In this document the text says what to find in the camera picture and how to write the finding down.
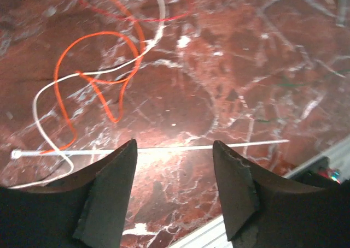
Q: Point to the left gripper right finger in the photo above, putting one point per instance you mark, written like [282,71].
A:
[263,209]

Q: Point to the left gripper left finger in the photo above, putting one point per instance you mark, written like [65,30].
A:
[84,209]

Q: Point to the small circuit board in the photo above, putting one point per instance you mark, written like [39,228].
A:
[331,174]

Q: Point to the long white zip tie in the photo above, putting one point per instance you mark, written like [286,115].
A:
[16,154]

